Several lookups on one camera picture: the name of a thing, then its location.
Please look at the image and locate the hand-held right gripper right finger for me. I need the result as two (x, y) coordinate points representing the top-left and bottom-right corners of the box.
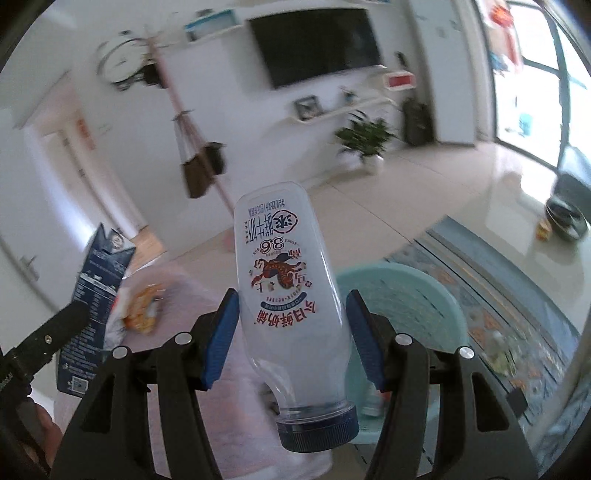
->
(345, 289), (539, 480)

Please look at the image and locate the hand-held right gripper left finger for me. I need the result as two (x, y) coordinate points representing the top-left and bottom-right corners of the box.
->
(50, 288), (241, 480)

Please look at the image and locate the potted green plant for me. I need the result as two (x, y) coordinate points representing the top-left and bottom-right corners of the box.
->
(333, 113), (399, 175)

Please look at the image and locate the white standing air conditioner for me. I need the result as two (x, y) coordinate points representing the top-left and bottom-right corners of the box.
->
(409, 0), (482, 147)

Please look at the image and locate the red knot decoration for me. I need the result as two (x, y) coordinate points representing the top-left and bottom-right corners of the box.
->
(487, 0), (516, 29)

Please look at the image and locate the pink coat rack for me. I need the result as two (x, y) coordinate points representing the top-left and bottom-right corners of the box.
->
(145, 25), (237, 253)

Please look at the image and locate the orange snack packet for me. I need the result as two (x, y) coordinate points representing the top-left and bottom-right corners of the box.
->
(121, 285), (164, 333)

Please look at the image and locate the dark guitar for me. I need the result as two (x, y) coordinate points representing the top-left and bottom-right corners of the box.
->
(402, 98), (435, 147)

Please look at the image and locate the red open cube shelf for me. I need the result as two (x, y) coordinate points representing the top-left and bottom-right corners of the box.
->
(382, 71), (417, 91)

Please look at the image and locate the blue box wall shelf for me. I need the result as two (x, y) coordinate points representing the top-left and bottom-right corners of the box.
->
(185, 9), (232, 43)

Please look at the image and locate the brown tote bag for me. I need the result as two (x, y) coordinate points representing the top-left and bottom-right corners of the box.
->
(181, 151), (209, 199)

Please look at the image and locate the butterfly picture frame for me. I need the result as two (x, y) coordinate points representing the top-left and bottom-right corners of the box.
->
(295, 95), (321, 121)

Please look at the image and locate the teal plastic basket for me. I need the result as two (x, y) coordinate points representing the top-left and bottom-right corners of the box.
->
(335, 262), (472, 445)

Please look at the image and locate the white door with handle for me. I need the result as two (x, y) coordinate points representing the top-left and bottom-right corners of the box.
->
(0, 217), (54, 326)

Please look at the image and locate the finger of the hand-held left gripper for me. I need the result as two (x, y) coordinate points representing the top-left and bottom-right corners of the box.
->
(7, 301), (96, 381)

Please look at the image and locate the white curved floating shelf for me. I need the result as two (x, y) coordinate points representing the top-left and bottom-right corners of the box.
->
(283, 95), (389, 126)

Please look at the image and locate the dark metal bowl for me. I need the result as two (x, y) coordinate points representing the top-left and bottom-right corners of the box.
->
(545, 198), (590, 243)

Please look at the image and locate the clear plastic milk bottle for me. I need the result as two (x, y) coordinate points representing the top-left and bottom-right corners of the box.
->
(233, 181), (360, 452)

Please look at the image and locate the glass coffee table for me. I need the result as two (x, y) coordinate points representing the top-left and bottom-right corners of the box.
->
(418, 159), (591, 333)

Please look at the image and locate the wall-mounted black television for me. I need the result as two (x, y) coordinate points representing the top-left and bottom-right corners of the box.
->
(245, 8), (385, 90)

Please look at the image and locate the panda wall clock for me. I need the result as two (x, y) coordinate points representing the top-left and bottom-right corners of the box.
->
(96, 31), (151, 91)

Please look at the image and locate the blue patterned rug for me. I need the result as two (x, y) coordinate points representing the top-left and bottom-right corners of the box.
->
(382, 213), (581, 445)

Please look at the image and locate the pink patterned table cloth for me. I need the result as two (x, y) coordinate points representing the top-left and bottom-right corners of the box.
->
(51, 265), (345, 480)

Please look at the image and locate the dark blue drink carton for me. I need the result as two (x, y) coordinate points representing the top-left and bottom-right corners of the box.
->
(56, 223), (137, 398)

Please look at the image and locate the person's left hand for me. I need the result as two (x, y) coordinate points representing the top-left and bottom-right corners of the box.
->
(33, 406), (64, 468)

